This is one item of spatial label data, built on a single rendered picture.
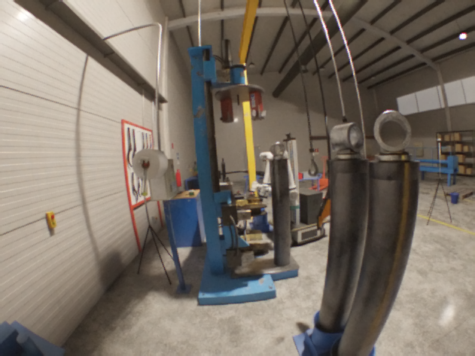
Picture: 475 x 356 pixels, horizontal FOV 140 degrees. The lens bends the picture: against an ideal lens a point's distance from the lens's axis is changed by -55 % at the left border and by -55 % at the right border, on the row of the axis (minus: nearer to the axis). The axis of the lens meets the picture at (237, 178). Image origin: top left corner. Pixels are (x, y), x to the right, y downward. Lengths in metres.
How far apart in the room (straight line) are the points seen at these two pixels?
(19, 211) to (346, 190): 2.31
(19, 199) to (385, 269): 2.38
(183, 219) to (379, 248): 3.14
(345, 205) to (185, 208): 2.84
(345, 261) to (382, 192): 0.49
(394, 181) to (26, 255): 2.38
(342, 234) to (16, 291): 2.33
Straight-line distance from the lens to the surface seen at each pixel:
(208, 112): 2.05
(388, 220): 0.76
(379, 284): 0.88
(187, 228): 3.53
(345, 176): 0.96
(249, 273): 2.43
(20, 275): 2.01
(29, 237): 2.05
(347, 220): 1.01
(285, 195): 2.21
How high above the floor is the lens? 1.51
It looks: 6 degrees down
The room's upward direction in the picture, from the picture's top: 5 degrees counter-clockwise
